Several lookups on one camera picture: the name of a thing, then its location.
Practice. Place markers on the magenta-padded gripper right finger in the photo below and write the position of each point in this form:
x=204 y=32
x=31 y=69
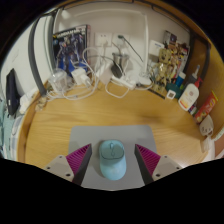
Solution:
x=165 y=165

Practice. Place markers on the white wall socket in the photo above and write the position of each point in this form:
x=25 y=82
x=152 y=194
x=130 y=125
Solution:
x=103 y=39

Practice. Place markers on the blue bottle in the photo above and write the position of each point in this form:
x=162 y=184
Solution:
x=180 y=80

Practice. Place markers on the grey mouse pad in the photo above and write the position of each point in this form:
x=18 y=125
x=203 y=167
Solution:
x=113 y=132

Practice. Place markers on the black power adapter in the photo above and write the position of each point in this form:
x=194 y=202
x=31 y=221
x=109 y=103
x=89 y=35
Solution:
x=116 y=70

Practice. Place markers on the grey metal frame post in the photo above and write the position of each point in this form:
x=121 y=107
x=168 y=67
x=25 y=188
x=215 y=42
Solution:
x=35 y=56

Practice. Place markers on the black bag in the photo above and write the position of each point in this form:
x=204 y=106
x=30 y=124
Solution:
x=12 y=93

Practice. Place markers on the white plastic bag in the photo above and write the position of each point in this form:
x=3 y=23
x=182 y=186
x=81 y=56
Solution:
x=27 y=100

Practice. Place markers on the white pump lotion bottle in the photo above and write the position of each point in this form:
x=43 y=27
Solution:
x=189 y=96

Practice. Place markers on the light blue computer mouse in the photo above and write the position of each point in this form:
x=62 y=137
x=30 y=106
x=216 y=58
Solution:
x=112 y=161

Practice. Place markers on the white charger block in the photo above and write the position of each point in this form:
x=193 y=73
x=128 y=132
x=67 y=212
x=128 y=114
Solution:
x=79 y=76

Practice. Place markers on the blue checked bedding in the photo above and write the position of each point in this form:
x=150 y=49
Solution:
x=8 y=133

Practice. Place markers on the small white cube clock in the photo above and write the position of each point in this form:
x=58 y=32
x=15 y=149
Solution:
x=170 y=94

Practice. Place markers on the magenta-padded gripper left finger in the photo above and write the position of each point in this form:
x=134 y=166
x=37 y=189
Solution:
x=61 y=165

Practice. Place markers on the robot model kit box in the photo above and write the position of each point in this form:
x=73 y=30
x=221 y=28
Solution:
x=70 y=50

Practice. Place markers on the red snack can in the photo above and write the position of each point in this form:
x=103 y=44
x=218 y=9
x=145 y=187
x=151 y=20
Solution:
x=206 y=107

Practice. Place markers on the white mug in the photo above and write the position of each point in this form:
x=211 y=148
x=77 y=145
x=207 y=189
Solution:
x=206 y=126

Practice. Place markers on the white power strip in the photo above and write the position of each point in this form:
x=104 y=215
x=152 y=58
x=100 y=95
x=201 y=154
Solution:
x=131 y=81

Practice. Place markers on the metal cup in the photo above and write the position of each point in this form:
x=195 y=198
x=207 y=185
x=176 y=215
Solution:
x=120 y=58

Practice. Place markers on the clear crumpled wrapper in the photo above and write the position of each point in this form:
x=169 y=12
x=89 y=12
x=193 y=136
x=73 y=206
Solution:
x=41 y=104

